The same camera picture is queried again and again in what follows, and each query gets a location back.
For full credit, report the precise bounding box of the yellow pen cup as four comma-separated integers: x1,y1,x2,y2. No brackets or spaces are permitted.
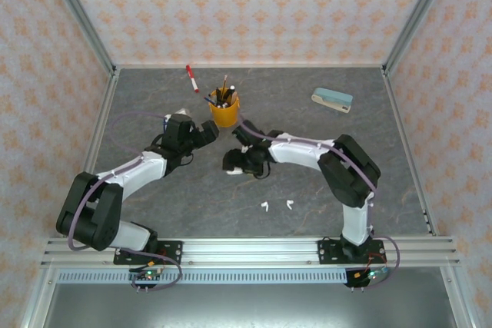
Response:
209,89,241,128

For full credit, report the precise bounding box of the red whiteboard marker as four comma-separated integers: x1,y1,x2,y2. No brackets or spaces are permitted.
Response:
185,64,201,94

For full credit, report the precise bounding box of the teal and beige stapler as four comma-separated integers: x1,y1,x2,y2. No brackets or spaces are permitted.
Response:
310,87,354,114

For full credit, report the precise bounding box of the grey metal panel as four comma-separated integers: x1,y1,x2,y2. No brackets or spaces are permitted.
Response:
22,281,474,328

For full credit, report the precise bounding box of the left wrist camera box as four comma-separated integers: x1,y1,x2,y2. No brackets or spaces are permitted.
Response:
165,108,192,124

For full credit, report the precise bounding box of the aluminium table side rail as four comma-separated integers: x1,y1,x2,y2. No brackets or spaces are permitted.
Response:
61,68,121,239
381,68,440,237

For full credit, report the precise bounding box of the aluminium mounting rail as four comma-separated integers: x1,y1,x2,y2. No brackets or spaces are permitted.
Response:
40,238,461,267

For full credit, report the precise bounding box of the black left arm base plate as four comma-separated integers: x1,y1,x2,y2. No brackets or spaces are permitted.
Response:
113,240,184,266

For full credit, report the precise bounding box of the grey slotted cable duct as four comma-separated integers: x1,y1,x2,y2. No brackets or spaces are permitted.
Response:
57,269,351,285

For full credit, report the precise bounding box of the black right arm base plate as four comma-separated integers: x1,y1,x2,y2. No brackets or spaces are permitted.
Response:
317,239,385,266

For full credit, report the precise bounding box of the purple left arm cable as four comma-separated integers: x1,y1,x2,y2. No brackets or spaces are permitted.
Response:
67,111,184,294

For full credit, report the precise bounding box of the aluminium frame post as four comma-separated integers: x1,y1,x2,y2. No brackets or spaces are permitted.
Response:
382,0,458,75
40,0,118,75

